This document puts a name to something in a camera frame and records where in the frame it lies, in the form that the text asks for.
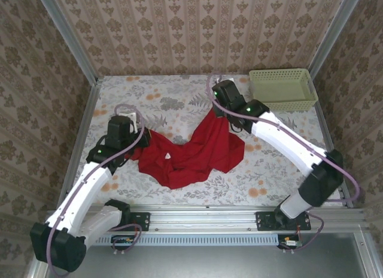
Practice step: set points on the red t-shirt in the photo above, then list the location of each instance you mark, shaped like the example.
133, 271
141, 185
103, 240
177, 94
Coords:
194, 158

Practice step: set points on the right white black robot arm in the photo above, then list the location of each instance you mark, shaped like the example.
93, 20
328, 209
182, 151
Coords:
287, 140

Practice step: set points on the pale green plastic basket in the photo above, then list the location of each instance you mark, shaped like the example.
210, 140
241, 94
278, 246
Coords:
281, 89

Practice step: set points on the floral tablecloth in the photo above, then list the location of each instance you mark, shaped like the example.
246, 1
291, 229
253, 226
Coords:
179, 92

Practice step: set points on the grey metal panel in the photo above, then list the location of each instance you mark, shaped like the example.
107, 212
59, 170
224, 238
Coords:
209, 263

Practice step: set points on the aluminium table side rail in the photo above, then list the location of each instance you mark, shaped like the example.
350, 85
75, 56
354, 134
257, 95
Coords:
87, 116
326, 125

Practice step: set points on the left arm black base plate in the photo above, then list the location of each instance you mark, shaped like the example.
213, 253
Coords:
140, 221

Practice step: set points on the aluminium frame post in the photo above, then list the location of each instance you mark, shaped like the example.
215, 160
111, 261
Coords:
68, 38
335, 35

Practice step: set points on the aluminium mounting rail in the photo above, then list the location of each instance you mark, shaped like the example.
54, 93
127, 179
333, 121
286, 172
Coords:
203, 221

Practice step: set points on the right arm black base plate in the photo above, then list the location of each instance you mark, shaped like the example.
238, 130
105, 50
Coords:
264, 221

